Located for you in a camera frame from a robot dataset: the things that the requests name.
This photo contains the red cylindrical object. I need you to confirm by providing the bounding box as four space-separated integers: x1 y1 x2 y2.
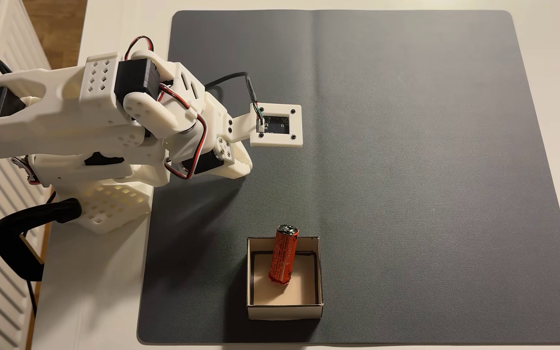
268 224 300 286

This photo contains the small open cardboard box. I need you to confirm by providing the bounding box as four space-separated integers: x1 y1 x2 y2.
246 236 324 322

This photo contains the dark grey table mat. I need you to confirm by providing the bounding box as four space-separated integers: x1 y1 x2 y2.
137 10 560 346

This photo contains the black table clamp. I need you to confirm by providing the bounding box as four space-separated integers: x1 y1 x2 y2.
0 198 82 283

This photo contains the red black gripper servo wire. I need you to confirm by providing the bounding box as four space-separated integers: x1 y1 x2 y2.
158 83 209 181

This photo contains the black camera cable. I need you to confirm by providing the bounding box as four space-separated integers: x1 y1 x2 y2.
204 72 262 118

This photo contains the white square camera module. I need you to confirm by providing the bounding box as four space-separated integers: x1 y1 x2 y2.
229 103 304 148

